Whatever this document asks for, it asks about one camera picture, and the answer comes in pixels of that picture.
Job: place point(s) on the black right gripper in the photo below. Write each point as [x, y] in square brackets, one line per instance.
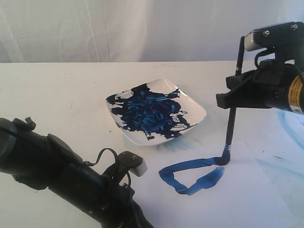
[279, 78]

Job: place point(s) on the black paintbrush with blue bristles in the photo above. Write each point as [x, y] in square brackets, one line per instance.
[225, 158]

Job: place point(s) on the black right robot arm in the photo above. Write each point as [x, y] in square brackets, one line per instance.
[277, 82]

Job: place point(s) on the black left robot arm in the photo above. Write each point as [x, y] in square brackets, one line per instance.
[47, 162]

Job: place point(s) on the white plate with blue paint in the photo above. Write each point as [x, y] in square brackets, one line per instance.
[155, 112]

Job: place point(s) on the white paper sheet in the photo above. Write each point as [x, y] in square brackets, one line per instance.
[243, 197]

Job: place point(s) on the white backdrop curtain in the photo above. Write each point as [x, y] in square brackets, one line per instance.
[133, 30]

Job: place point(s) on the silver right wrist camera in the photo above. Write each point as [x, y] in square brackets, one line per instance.
[274, 35]

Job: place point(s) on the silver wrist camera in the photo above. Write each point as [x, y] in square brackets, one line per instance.
[274, 35]
[129, 161]

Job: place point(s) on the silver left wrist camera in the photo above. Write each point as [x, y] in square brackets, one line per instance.
[129, 161]

